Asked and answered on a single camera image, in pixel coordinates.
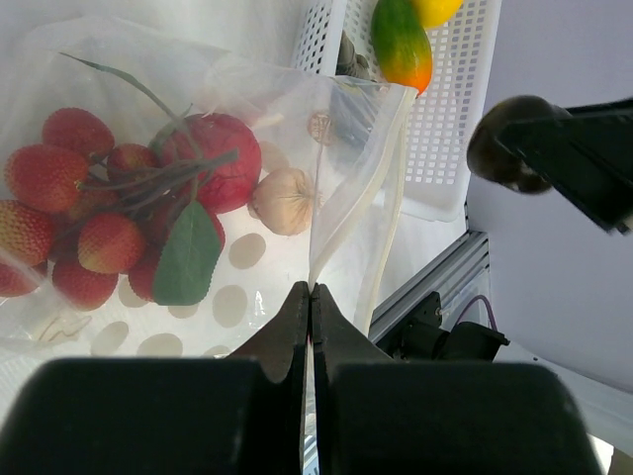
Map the grey toy fish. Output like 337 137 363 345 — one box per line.
335 31 376 82

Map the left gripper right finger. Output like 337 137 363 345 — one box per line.
311 284 601 474

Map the white plastic basket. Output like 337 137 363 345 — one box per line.
291 0 501 223

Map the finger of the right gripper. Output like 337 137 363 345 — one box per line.
562 97 633 119
496 117 632 235

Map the yellow lemon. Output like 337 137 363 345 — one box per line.
411 0 464 29

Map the clear dotted zip bag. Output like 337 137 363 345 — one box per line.
1 17 416 406

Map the aluminium mounting rail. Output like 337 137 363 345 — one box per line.
368 232 490 343

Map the dark brown mushroom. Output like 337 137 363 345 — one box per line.
466 94 575 195

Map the green orange mango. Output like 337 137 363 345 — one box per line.
370 0 433 96

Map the red apple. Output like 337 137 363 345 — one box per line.
157 112 262 215

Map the beige garlic bulb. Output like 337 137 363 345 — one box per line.
250 167 315 237

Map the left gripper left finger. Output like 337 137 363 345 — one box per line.
1 282 308 474

